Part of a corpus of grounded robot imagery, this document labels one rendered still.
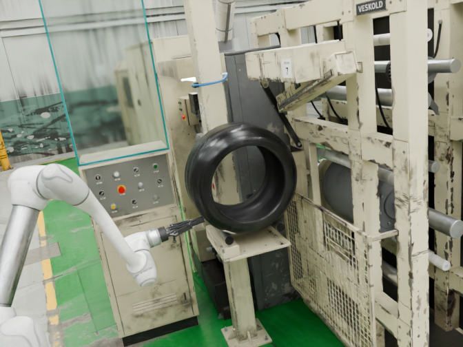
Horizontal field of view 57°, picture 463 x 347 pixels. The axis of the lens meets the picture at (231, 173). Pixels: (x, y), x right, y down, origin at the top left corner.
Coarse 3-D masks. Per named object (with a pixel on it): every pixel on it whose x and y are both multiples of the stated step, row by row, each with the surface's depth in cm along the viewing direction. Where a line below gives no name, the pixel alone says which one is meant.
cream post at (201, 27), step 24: (192, 0) 217; (192, 24) 220; (192, 48) 229; (216, 48) 226; (216, 72) 229; (216, 96) 232; (216, 120) 235; (216, 168) 241; (216, 192) 245; (240, 264) 260; (240, 288) 264; (240, 312) 268; (240, 336) 272
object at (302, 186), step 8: (296, 152) 246; (304, 152) 247; (296, 160) 247; (304, 160) 249; (296, 168) 248; (304, 168) 250; (304, 176) 251; (304, 184) 252; (304, 192) 254; (296, 200) 253
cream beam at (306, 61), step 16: (288, 48) 178; (304, 48) 175; (320, 48) 177; (336, 48) 179; (256, 64) 215; (272, 64) 196; (304, 64) 177; (320, 64) 178; (256, 80) 221; (272, 80) 201; (288, 80) 183; (304, 80) 178
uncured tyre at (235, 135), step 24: (216, 144) 201; (240, 144) 202; (264, 144) 206; (192, 168) 206; (288, 168) 213; (192, 192) 206; (264, 192) 241; (288, 192) 216; (216, 216) 207; (240, 216) 238; (264, 216) 215
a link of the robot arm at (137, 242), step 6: (132, 234) 209; (138, 234) 208; (144, 234) 208; (126, 240) 206; (132, 240) 205; (138, 240) 205; (144, 240) 206; (132, 246) 203; (138, 246) 203; (144, 246) 204
